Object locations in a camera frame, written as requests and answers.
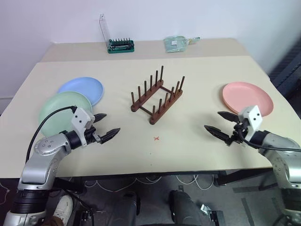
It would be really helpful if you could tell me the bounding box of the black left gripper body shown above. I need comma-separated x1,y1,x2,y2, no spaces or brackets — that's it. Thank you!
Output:
84,115,103,145

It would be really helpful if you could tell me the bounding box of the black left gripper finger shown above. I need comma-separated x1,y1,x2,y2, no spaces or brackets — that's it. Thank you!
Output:
100,128,121,145
94,113,108,123

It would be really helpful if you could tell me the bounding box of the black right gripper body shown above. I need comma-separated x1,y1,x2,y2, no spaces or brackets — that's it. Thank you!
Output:
225,119,250,146

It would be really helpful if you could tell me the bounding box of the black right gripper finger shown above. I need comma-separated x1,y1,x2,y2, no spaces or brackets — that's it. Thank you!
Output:
217,111,241,123
204,125,230,142

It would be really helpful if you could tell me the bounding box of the brown wooden dish rack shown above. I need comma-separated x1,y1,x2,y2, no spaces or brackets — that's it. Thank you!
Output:
130,65,186,126

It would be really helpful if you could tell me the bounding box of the pink red plate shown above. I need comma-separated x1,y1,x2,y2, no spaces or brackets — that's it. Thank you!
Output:
222,81,274,118

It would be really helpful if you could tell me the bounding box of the blue plate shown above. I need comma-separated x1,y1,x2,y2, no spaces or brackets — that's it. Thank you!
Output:
57,77,104,107

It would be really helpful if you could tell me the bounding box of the green plate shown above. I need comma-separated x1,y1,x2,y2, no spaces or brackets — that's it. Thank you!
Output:
38,91,93,137

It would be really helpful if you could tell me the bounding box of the green screwdriver bit set case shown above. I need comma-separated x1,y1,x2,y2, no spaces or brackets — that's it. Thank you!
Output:
98,13,135,55

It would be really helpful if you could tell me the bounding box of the dark ribbed radiator panel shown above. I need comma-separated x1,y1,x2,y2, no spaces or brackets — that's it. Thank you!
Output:
269,38,301,108

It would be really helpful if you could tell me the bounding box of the white shoe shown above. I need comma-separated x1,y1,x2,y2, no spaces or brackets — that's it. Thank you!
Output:
52,194,74,224

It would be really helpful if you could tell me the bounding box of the dark rounded shape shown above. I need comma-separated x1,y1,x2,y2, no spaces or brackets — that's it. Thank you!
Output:
169,189,209,226

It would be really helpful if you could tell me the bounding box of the light green packaged item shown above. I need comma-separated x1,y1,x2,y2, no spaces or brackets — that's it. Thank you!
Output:
163,35,202,54

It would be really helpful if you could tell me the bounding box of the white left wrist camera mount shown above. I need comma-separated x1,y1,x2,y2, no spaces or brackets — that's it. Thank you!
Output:
71,107,93,147

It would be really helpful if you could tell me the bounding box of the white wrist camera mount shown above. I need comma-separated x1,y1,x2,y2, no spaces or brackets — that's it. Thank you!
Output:
238,105,263,142
71,107,93,147

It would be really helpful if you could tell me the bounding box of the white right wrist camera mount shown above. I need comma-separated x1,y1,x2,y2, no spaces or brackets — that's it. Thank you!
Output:
238,105,263,142

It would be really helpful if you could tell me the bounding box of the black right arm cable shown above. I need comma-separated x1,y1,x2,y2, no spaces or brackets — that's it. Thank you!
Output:
234,124,301,152

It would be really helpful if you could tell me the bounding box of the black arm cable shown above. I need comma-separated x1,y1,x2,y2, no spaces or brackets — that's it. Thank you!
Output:
25,106,77,165
234,124,301,152

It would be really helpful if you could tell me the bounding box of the black table frame bar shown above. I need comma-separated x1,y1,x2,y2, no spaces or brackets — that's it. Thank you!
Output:
53,177,86,194
215,167,276,187

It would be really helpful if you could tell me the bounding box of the white floor cable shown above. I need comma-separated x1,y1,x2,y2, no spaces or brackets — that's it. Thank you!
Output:
175,174,215,191
85,175,163,189

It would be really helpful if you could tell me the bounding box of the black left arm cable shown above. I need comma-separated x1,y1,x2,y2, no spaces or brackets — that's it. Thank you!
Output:
25,106,77,165

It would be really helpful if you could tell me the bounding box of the black metal caster bracket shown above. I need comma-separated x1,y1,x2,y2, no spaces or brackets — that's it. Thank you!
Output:
74,209,95,226
199,203,224,226

